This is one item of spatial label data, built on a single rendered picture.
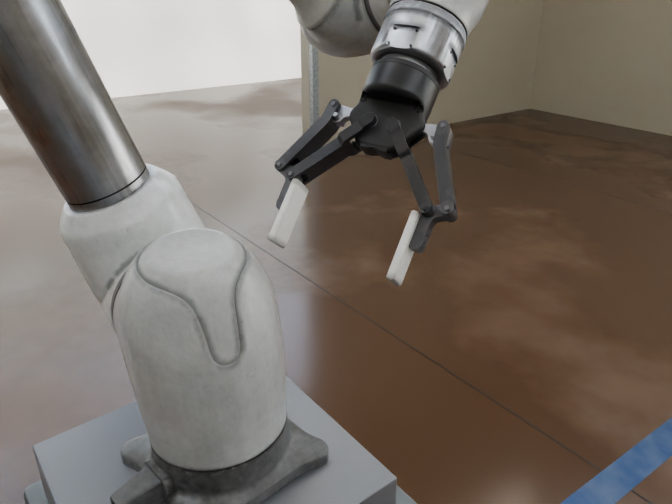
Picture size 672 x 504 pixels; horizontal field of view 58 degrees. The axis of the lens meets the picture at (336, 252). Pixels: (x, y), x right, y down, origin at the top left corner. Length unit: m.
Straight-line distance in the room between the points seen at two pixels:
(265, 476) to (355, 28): 0.52
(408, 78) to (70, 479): 0.58
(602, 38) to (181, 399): 6.72
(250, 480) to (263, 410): 0.08
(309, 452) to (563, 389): 1.83
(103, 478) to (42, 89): 0.43
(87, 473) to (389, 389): 1.66
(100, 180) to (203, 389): 0.27
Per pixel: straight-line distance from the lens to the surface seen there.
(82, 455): 0.82
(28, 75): 0.69
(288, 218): 0.64
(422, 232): 0.58
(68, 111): 0.70
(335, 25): 0.77
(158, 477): 0.70
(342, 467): 0.73
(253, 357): 0.60
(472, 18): 0.69
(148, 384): 0.62
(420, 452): 2.09
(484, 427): 2.22
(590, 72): 7.18
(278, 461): 0.70
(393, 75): 0.63
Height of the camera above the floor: 1.40
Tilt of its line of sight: 24 degrees down
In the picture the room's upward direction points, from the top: straight up
